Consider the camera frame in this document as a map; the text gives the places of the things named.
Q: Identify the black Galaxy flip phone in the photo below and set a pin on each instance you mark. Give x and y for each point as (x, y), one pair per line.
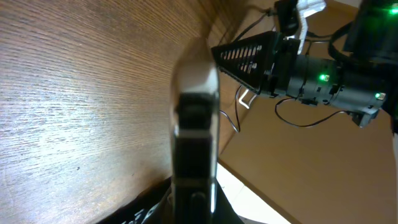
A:
(194, 133)

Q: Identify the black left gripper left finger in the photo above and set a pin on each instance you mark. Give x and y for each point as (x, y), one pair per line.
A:
(136, 210)

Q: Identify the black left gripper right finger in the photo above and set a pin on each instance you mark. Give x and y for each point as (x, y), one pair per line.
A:
(224, 213)

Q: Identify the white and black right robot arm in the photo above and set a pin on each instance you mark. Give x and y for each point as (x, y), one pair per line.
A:
(359, 77)

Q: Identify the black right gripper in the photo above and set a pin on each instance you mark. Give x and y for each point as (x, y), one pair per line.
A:
(261, 62)

